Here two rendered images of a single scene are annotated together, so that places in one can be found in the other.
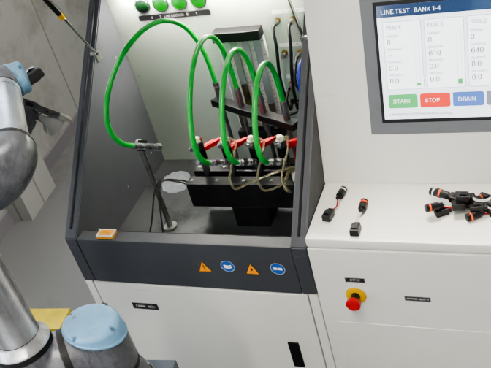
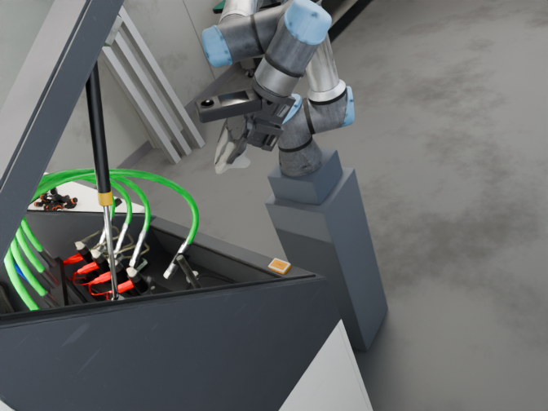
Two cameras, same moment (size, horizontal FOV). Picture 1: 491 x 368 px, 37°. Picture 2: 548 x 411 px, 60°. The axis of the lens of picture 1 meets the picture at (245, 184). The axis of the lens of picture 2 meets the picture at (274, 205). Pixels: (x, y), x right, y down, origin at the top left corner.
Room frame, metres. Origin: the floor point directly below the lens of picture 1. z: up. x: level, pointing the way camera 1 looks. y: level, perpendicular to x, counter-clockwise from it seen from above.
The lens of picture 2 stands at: (2.39, 0.78, 1.79)
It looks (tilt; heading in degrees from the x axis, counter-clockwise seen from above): 37 degrees down; 203
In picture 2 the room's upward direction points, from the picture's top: 21 degrees counter-clockwise
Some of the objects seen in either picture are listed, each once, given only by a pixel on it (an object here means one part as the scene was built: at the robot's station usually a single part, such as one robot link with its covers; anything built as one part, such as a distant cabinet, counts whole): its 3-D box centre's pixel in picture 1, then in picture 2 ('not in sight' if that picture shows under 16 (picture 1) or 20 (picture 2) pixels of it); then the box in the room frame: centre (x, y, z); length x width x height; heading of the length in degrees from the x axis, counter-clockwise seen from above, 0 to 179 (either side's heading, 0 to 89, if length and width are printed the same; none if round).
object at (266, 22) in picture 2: not in sight; (288, 24); (1.51, 0.56, 1.49); 0.11 x 0.11 x 0.08; 9
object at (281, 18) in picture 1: (297, 52); not in sight; (1.86, -0.24, 1.20); 0.13 x 0.03 x 0.31; 62
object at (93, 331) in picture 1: (96, 342); (290, 120); (1.11, 0.38, 1.07); 0.13 x 0.12 x 0.14; 99
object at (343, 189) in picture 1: (335, 203); not in sight; (1.43, -0.20, 0.99); 0.12 x 0.02 x 0.02; 143
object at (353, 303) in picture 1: (354, 301); not in sight; (1.28, -0.18, 0.80); 0.05 x 0.04 x 0.05; 62
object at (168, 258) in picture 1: (188, 260); (229, 264); (1.52, 0.20, 0.87); 0.62 x 0.04 x 0.16; 62
